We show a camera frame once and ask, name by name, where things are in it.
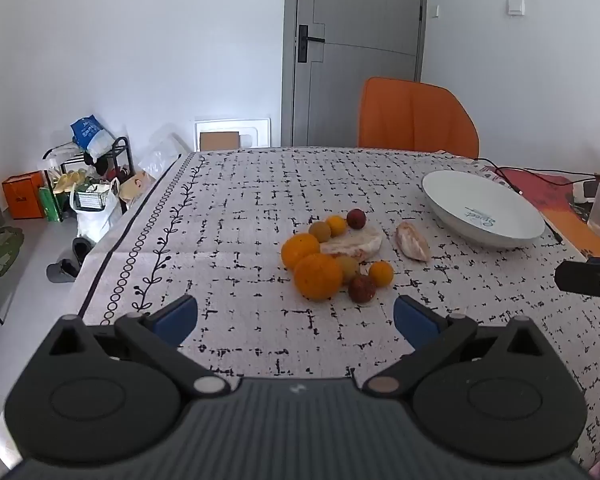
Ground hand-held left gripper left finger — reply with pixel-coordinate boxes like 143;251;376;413
47;294;232;400

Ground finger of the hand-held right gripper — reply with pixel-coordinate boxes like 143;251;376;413
554;257;600;304

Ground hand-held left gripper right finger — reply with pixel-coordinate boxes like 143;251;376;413
362;295;556;396

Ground small peeled pomelo segment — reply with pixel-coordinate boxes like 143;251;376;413
395;222;431;263

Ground large peeled pomelo piece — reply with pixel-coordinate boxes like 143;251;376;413
320;225;384;260

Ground large orange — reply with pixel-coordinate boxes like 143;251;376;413
281;233;322;271
293;253;344;302

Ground white ceramic bowl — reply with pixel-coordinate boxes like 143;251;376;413
422;170;546;249

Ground orange mat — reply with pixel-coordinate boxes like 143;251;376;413
542;207;600;259

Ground red mat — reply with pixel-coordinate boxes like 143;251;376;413
495;167;588;211

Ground black slipper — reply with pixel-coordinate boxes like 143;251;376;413
72;236;97;263
46;258;81;285

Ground white shopping bag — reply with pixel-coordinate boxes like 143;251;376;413
70;182;123;243

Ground white black-patterned tablecloth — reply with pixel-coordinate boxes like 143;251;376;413
0;147;600;471

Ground brown paper bag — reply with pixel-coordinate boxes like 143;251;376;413
117;170;156;206

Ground clear plastic bag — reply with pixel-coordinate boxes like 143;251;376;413
137;125;191;181

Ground green paper bag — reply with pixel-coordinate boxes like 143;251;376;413
38;186;66;223

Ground yellow slippers pair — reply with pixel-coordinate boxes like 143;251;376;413
52;169;88;193

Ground black metal rack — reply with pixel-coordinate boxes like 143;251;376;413
42;136;135;213

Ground brown cardboard sheet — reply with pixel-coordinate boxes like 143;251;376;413
200;131;241;152

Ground orange box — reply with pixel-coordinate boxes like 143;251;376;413
1;171;46;220

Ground white framed board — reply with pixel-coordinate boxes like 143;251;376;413
194;117;272;152

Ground blue and white bag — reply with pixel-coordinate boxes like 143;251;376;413
70;115;116;160

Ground orange chair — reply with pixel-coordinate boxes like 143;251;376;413
357;77;481;160

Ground grey door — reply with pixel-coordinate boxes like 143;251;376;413
280;0;428;150

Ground black cable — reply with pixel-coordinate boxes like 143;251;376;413
475;157;600;196

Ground black door handle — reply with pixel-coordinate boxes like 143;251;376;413
297;24;326;63

